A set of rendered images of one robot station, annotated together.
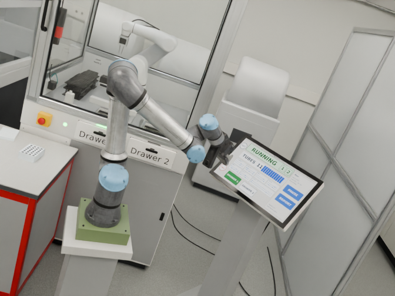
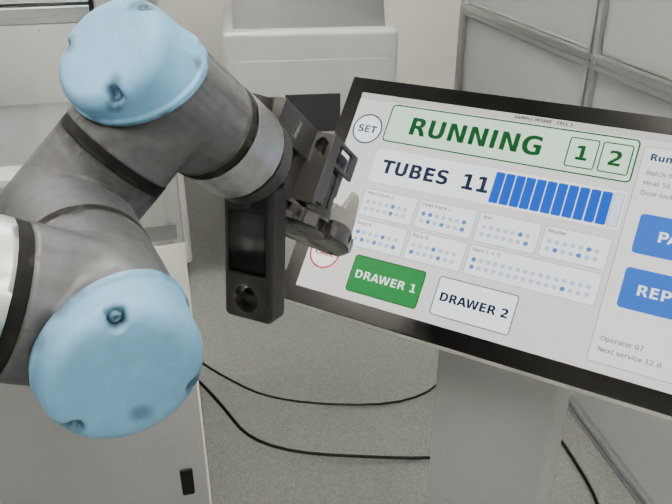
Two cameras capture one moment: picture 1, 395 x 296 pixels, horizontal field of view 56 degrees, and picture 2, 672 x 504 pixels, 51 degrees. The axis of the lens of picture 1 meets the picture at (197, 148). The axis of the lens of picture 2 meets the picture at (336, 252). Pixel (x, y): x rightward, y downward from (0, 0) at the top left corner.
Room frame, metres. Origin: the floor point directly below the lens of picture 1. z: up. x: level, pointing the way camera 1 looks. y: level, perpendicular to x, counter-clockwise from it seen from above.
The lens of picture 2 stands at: (1.13, -0.06, 1.41)
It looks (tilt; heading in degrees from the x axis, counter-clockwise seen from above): 27 degrees down; 351
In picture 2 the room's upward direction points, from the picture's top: straight up
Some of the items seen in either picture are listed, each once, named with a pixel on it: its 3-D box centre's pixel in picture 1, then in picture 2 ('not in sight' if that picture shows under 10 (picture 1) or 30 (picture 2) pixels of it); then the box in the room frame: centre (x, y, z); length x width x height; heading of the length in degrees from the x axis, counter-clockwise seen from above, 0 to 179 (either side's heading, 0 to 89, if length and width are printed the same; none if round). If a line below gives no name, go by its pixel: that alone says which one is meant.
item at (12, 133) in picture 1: (8, 134); not in sight; (1.86, 1.02, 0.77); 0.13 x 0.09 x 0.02; 19
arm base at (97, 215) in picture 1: (104, 207); not in sight; (1.35, 0.28, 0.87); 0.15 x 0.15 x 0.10
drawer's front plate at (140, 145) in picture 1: (150, 152); not in sight; (2.06, 0.25, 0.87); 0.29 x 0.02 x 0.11; 96
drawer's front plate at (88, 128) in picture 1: (100, 136); not in sight; (2.03, 0.56, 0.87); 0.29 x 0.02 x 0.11; 96
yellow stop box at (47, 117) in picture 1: (44, 119); not in sight; (1.98, 0.89, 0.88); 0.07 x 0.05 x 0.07; 96
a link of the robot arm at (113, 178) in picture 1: (111, 183); not in sight; (1.36, 0.28, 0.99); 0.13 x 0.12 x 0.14; 18
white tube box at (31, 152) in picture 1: (32, 152); not in sight; (1.73, 0.81, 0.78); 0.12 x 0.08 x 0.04; 4
